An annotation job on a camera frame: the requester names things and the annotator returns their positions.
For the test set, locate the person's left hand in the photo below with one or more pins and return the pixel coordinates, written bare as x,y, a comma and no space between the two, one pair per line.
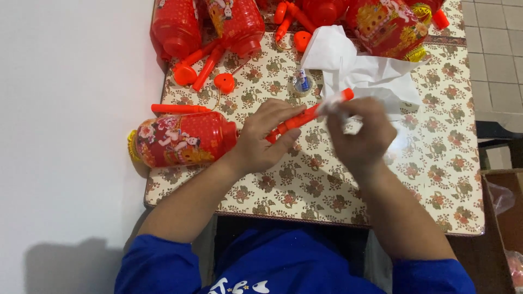
253,143

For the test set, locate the person's right hand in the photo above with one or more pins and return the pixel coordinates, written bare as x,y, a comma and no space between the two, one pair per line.
365,137

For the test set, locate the person's right fingers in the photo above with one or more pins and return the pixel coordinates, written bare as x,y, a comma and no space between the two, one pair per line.
341,122

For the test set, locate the small white tissue piece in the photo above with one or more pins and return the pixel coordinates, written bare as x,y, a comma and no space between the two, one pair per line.
329,107

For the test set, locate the clear tape roll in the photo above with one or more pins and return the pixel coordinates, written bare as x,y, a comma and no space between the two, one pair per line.
302,83

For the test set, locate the large white tissue paper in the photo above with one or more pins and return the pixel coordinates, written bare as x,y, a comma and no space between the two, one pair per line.
359,69

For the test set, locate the blue and white small tube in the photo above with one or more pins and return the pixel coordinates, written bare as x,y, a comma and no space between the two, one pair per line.
303,79

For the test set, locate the floral plastic tablecloth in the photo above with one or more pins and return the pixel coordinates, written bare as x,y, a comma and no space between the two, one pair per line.
310,188

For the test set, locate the red printed plastic lantern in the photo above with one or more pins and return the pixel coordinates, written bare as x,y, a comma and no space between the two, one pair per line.
175,28
388,30
184,139
433,10
325,11
239,24

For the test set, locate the blue shirt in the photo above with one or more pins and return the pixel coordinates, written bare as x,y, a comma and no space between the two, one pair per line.
294,265

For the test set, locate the black chair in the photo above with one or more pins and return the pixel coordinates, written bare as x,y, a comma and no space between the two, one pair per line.
500,139

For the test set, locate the clear plastic bag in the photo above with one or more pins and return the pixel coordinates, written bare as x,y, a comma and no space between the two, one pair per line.
500,198

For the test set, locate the brown cardboard box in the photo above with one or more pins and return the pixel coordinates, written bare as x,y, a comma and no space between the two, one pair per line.
506,228

